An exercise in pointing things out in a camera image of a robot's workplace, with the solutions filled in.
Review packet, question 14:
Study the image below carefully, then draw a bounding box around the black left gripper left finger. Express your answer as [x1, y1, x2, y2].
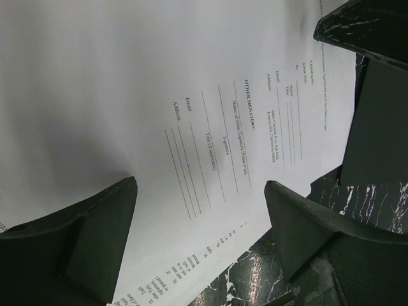
[1, 177, 138, 305]

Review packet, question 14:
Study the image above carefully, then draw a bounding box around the white printed text sheet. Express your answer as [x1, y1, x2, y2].
[112, 220, 271, 305]

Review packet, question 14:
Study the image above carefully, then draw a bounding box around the white signature form sheet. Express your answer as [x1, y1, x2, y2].
[1, 1, 355, 297]

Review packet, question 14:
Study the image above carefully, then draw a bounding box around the black file folder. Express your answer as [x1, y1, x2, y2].
[305, 0, 408, 195]

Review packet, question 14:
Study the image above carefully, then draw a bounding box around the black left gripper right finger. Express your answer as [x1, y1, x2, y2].
[265, 181, 407, 305]

